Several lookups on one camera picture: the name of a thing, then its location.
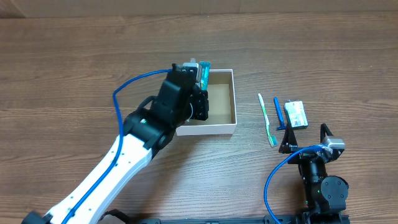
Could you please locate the blue cable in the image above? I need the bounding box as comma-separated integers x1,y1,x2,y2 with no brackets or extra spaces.
60,68,174,224
263,144,324,224

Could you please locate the open cardboard box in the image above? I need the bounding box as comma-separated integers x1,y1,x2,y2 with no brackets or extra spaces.
176,69,238,136

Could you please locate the right blue cable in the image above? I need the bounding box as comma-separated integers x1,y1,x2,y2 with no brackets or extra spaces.
263,144,324,224

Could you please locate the white soap bar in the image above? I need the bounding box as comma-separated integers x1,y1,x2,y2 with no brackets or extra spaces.
284,101,308,129

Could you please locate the blue disposable razor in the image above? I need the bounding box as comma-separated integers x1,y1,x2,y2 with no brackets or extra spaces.
274,97,286,131

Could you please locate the green white toothbrush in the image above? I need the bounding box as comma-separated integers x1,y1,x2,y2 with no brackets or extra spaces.
257,93,277,147

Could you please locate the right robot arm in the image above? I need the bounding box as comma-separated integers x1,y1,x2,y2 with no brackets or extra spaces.
284,124,350,224

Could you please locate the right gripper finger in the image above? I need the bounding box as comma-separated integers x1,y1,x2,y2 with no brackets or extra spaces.
279,123,299,154
320,123,333,144

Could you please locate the green Colgate toothpaste tube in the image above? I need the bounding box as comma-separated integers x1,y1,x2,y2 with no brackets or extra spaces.
200,61,211,90

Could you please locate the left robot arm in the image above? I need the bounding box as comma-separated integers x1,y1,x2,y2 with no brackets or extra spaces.
22,62,210,224

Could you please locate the left blue cable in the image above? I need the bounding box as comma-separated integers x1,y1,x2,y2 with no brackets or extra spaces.
60,68,174,224

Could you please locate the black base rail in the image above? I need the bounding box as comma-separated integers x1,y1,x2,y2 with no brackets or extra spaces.
105,210,351,224

